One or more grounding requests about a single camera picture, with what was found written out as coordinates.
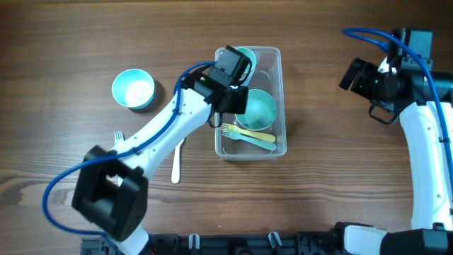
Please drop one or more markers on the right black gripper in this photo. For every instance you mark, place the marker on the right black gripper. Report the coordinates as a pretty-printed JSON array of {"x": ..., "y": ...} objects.
[{"x": 352, "y": 74}]

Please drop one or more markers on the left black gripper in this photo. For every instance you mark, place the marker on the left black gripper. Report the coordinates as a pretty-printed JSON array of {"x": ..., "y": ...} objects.
[{"x": 233, "y": 100}]

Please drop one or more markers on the yellow plastic fork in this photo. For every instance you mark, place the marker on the yellow plastic fork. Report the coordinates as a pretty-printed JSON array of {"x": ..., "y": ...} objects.
[{"x": 258, "y": 135}]

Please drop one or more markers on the green plastic bowl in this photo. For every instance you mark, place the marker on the green plastic bowl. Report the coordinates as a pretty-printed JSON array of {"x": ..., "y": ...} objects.
[{"x": 261, "y": 111}]

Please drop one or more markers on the green plastic fork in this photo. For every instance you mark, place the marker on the green plastic fork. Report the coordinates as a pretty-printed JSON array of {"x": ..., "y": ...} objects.
[{"x": 235, "y": 135}]

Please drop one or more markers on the pink plastic spoon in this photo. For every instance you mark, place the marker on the pink plastic spoon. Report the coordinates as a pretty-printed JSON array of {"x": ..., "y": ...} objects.
[{"x": 176, "y": 168}]

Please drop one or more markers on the blue plastic bowl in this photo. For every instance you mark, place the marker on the blue plastic bowl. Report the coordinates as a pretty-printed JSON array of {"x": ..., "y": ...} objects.
[{"x": 133, "y": 88}]

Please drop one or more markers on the light blue plastic fork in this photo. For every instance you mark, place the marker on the light blue plastic fork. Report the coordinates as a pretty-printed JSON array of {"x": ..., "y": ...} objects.
[{"x": 118, "y": 137}]

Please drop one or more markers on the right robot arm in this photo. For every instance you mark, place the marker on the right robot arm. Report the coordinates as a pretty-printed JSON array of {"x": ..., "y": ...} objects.
[{"x": 405, "y": 86}]

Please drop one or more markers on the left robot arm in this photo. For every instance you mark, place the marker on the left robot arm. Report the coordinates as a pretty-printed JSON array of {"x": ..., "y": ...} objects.
[{"x": 112, "y": 188}]

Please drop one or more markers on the clear plastic storage container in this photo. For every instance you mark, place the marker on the clear plastic storage container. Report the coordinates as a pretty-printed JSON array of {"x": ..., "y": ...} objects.
[{"x": 267, "y": 76}]

